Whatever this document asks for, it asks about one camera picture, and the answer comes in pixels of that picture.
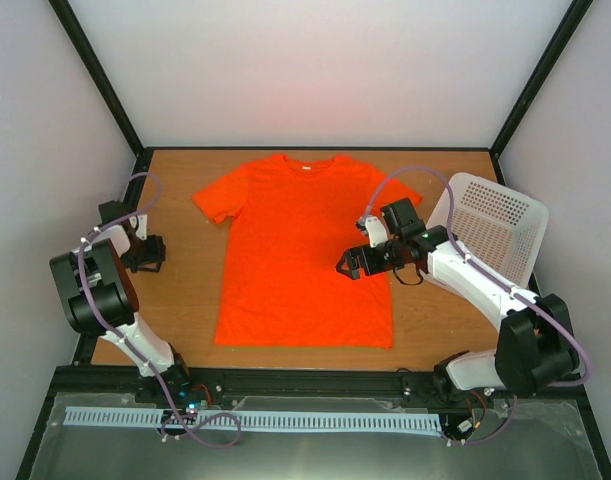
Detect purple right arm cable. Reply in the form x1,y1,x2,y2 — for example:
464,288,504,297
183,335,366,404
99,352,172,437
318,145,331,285
364,165,595,446

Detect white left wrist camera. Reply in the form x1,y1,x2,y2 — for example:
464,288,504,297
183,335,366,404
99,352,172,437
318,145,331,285
129,214,148,241

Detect white perforated plastic basket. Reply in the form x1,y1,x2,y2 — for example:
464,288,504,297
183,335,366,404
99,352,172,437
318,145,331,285
449,172,549,288

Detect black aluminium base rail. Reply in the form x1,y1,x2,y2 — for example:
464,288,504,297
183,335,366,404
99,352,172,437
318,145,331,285
49,367,586,409

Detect black enclosure frame post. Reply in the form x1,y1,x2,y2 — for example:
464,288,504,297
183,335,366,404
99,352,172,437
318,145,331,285
47,0,147,156
490,0,593,161

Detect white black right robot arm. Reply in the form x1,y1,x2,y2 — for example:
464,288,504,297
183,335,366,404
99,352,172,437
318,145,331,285
336,198,581,398

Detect black enclosure frame post left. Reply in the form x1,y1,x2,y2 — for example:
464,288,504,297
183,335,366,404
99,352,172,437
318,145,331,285
47,0,147,156

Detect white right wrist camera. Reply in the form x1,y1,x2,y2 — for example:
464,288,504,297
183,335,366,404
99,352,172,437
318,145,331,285
356,215,389,248

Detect orange t-shirt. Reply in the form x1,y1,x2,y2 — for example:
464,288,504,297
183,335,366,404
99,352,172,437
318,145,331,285
192,155,422,348

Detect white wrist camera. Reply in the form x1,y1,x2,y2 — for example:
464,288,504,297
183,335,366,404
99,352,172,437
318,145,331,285
356,215,389,248
129,214,148,241

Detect black enclosure frame post right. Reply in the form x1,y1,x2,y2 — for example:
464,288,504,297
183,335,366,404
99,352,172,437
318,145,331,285
490,0,593,161

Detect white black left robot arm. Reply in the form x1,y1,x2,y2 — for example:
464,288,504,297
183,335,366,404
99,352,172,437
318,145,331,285
49,200,193,403

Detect light blue slotted cable duct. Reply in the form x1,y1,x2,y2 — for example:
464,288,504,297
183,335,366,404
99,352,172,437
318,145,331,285
62,406,441,436

